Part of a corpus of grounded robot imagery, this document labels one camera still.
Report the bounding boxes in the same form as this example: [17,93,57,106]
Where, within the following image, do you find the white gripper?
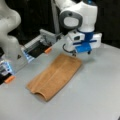
[63,30,102,53]

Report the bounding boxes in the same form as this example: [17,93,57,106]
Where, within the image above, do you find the orange terry towel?
[27,54,82,101]

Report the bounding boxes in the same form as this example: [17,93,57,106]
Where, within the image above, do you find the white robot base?
[0,8,28,73]

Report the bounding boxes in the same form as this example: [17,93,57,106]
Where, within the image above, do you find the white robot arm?
[55,0,102,53]

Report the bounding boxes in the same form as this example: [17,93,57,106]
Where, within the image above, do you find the orange table clamp near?
[5,76,14,84]

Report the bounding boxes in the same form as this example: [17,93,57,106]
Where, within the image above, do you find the blue lit control box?
[0,60,12,76]

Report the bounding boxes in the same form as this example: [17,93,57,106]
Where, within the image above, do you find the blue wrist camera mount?
[75,32,96,53]

